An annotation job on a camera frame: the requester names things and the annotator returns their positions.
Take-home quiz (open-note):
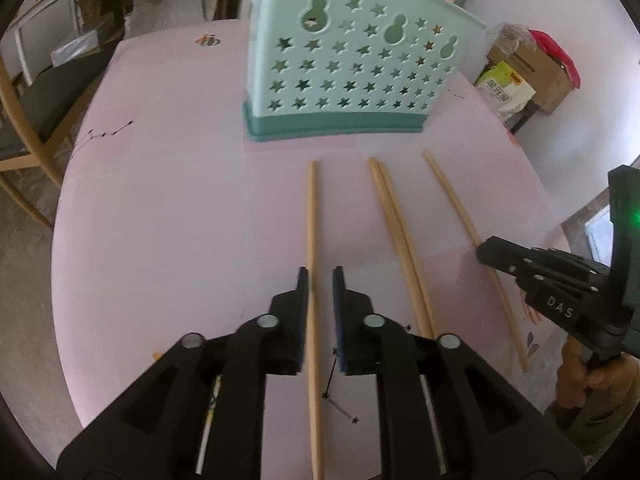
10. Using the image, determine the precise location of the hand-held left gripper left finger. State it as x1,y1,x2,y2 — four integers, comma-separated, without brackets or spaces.
56,266,311,480

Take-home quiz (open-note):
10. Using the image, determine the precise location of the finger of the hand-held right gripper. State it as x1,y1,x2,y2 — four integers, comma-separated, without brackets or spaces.
476,235,612,292

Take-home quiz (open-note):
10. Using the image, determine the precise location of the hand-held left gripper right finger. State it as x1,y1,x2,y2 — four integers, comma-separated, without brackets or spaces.
332,266,586,480

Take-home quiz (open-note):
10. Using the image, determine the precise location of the wooden chopstick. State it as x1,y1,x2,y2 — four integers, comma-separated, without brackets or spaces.
306,161,325,480
376,160,437,338
367,157,432,340
422,150,530,373

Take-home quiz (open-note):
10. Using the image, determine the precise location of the teal plastic utensil holder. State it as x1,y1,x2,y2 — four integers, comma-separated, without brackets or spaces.
242,0,488,142

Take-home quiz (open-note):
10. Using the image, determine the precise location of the person's right forearm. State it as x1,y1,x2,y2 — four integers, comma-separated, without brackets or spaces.
544,385,633,461

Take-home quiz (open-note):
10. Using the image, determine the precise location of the person's right hand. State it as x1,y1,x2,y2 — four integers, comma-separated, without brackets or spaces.
559,337,626,411

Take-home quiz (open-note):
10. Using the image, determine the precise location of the pink printed tablecloth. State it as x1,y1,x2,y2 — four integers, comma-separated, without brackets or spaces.
50,17,596,480

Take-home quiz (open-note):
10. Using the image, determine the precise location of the cardboard box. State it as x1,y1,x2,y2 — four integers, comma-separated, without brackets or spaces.
487,35,576,116

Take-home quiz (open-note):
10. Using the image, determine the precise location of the red cloth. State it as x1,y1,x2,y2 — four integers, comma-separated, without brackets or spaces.
527,29,582,90

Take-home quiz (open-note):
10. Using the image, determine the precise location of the white foam sheet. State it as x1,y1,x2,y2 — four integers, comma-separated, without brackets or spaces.
124,0,221,38

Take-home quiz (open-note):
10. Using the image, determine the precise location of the clear plastic bag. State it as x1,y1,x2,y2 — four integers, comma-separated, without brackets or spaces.
50,30,108,68

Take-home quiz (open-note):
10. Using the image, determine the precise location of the white shelf unit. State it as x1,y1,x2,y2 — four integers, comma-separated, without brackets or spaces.
0,0,151,86

